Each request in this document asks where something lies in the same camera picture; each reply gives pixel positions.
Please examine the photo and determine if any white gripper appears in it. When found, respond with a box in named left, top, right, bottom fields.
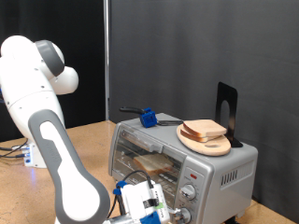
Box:
left=120, top=180, right=183, bottom=224

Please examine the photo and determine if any silver oven knob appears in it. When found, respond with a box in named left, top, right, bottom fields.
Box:
left=180, top=184, right=197, bottom=202
left=178, top=207, right=192, bottom=224

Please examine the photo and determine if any white bread slice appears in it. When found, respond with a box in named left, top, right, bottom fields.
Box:
left=179, top=129, right=221, bottom=144
left=182, top=119, right=228, bottom=139
left=133, top=153, right=175, bottom=176

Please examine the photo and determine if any glass oven door with handle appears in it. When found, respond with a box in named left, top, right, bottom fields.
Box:
left=109, top=125, right=188, bottom=216

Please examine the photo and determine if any metal spatula with blue block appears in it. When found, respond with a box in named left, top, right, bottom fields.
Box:
left=119, top=106, right=185, bottom=129

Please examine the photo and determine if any silver toaster oven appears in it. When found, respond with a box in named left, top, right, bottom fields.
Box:
left=107, top=111, right=259, bottom=224

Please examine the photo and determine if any wooden cutting board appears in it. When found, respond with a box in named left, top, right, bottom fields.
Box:
left=176, top=122, right=232, bottom=157

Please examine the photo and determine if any black metal bookend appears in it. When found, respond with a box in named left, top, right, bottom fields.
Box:
left=214, top=82, right=244, bottom=148

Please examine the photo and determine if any vertical metal pole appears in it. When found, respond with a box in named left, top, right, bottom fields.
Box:
left=103, top=0, right=112, bottom=121

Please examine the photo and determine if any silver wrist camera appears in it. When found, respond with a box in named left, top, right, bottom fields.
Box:
left=142, top=182, right=172, bottom=224

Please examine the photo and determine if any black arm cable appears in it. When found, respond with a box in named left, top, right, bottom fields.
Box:
left=107, top=169, right=155, bottom=219

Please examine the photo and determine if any wire oven rack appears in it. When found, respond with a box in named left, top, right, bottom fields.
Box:
left=113, top=148, right=179, bottom=206

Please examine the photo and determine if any black base cable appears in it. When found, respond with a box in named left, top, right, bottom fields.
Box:
left=0, top=138, right=31, bottom=153
left=0, top=152, right=30, bottom=160

